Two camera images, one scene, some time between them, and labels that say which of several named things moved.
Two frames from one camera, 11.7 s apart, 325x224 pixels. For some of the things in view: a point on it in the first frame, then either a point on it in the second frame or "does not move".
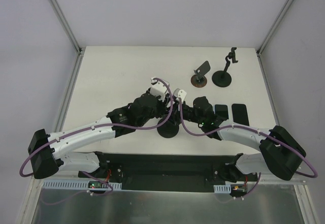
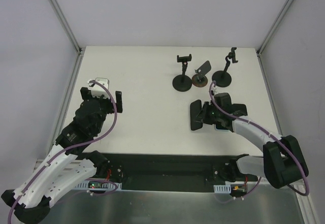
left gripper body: [163, 105] to [100, 102]
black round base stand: [222, 78] does not move
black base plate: [181, 172] does not move
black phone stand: [170, 129] to [183, 83]
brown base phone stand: [199, 80] does not move
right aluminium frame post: [273, 26] does not move
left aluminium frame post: [80, 51] does not move
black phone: [240, 114] does not move
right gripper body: [183, 107] to [203, 115]
